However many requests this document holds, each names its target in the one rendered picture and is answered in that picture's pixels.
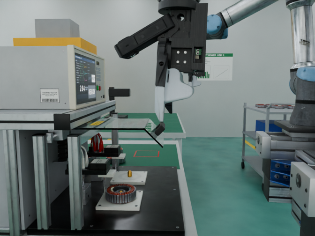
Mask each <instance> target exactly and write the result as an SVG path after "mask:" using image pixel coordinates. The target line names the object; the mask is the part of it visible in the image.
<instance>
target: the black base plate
mask: <svg viewBox="0 0 315 236"><path fill-rule="evenodd" d="M129 170H130V171H147V177H146V182H145V185H133V184H132V185H133V186H134V187H135V188H136V190H137V191H143V196H142V201H141V206H140V210H139V211H124V210H96V205H97V204H98V202H99V200H100V199H101V197H102V193H104V192H103V180H102V181H90V175H84V182H85V183H91V198H90V199H89V201H88V202H87V204H86V205H83V221H84V226H83V227H82V229H81V230H77V229H75V230H71V219H70V195H69V186H68V187H67V188H66V189H65V190H64V191H63V192H62V193H61V194H60V195H59V196H58V197H57V198H56V199H55V200H54V201H53V202H52V203H51V226H49V228H48V229H44V228H42V229H38V224H37V219H35V221H33V223H32V224H30V225H29V226H28V227H27V235H44V236H185V229H184V221H183V214H182V206H181V199H180V189H179V181H178V173H177V167H176V166H118V167H117V171H129Z"/></svg>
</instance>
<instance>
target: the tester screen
mask: <svg viewBox="0 0 315 236"><path fill-rule="evenodd" d="M75 74H76V95H79V94H88V85H95V82H88V74H92V75H95V62H94V61H92V60H89V59H86V58H83V57H80V56H77V55H75ZM80 85H85V92H80ZM92 99H96V98H89V96H88V98H83V99H77V97H76V101H77V102H82V101H87V100H92Z"/></svg>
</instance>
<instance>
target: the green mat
mask: <svg viewBox="0 0 315 236"><path fill-rule="evenodd" d="M103 145H104V147H105V146H106V145H112V144H103ZM119 145H120V147H121V148H123V153H124V154H126V161H125V162H124V163H121V164H119V166H176V167H177V169H180V164H179V159H178V153H177V147H176V144H164V146H163V148H162V147H161V146H160V145H159V144H119ZM136 151H137V152H136ZM158 151H159V157H157V156H158ZM135 152H136V154H135ZM134 154H135V157H133V156H134Z"/></svg>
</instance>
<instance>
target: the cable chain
mask: <svg viewBox="0 0 315 236"><path fill-rule="evenodd" d="M57 144H58V153H59V154H58V161H53V163H64V162H65V161H67V160H68V139H67V138H66V139H64V140H59V141H57Z"/></svg>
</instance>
